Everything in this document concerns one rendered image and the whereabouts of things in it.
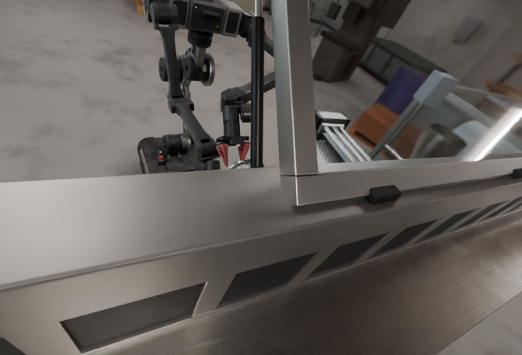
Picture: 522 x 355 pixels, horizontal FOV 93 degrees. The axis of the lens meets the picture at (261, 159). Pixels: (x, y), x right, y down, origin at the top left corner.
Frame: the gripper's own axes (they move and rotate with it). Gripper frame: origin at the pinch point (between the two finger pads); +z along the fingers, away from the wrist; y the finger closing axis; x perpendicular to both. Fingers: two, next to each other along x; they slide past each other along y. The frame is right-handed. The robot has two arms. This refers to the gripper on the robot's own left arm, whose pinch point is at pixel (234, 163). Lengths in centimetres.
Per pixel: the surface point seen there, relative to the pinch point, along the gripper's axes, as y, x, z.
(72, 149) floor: 74, -189, -31
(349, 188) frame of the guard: 11, 59, 7
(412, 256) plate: -22, 45, 25
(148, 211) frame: 31, 57, 7
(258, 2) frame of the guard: 19, 57, -14
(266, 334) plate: 16, 46, 27
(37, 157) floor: 96, -184, -24
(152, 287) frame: 31, 56, 13
